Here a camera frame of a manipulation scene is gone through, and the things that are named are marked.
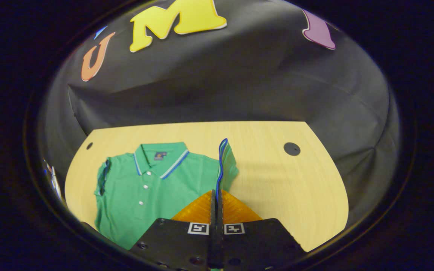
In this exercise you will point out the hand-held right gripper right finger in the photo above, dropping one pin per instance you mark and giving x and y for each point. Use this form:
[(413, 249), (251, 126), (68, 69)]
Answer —
[(258, 244)]

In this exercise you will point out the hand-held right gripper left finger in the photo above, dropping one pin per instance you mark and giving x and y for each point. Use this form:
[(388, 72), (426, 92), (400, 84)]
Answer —
[(175, 244)]

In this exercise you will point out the green T-shirt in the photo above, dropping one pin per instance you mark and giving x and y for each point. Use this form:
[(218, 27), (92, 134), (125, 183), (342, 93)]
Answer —
[(134, 199)]

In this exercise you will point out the computer monitor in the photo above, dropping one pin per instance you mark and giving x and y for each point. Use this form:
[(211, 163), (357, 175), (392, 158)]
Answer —
[(53, 177)]

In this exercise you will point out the black backdrop cloth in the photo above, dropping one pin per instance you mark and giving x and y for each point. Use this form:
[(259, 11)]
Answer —
[(239, 82)]

